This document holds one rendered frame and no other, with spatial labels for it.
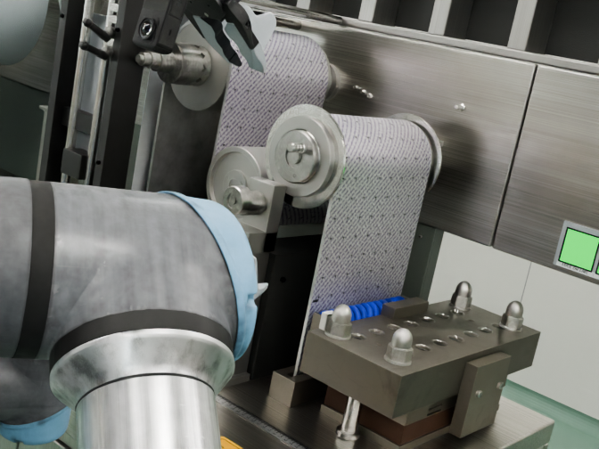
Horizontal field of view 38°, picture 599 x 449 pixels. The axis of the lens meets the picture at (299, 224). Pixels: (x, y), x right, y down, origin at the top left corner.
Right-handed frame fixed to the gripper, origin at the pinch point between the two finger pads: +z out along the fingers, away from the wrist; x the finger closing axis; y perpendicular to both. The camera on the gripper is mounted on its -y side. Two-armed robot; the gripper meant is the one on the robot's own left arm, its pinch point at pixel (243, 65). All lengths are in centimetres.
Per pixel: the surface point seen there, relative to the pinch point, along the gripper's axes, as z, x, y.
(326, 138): 17.2, -2.8, 3.8
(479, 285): 277, 102, 109
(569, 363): 288, 52, 95
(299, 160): 19.3, 0.6, 0.3
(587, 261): 50, -30, 16
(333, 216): 26.1, -4.7, -2.8
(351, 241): 32.9, -4.7, -2.3
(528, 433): 64, -30, -8
